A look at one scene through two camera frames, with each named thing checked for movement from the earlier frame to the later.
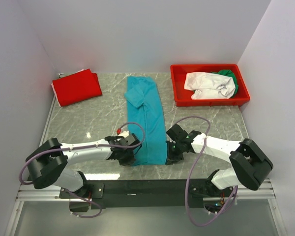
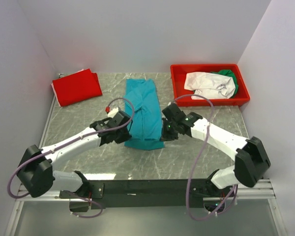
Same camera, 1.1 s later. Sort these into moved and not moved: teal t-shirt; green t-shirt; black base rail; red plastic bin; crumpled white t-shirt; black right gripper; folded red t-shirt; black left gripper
Moved: black left gripper; black right gripper; teal t-shirt
Not moved: folded red t-shirt; red plastic bin; green t-shirt; crumpled white t-shirt; black base rail
